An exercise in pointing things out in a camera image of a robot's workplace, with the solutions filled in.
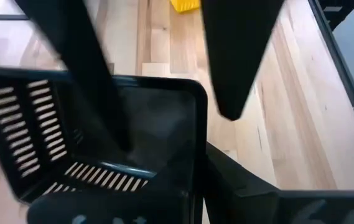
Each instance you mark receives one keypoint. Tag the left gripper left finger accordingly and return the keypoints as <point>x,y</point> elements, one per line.
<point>80,62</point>

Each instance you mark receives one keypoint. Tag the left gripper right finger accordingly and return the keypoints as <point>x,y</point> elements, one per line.
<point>235,46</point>

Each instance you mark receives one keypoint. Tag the yellow plastic basket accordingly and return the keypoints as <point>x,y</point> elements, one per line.
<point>184,4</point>

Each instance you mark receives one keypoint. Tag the black plastic basket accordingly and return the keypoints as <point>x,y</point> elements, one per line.
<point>164,124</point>

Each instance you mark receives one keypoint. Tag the black aluminium table frame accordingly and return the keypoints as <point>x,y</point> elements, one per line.
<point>319,211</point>

